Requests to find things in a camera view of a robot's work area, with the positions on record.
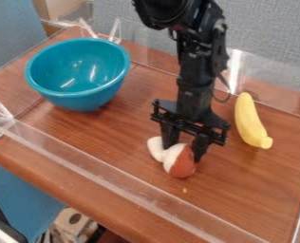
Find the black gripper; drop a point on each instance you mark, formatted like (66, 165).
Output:
(190, 115)

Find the blue plastic bowl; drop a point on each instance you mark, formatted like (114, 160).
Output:
(78, 73)

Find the blue cabinet panel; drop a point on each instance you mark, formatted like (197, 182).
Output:
(29, 208)

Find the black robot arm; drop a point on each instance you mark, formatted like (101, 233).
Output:
(196, 25)

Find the brown white toy mushroom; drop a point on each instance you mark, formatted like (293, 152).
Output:
(176, 158)

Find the wooden block with hole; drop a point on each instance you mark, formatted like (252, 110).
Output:
(73, 227)

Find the clear acrylic barrier wall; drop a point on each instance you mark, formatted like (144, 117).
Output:
(87, 157)

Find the yellow toy banana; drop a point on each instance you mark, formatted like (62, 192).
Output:
(249, 125)

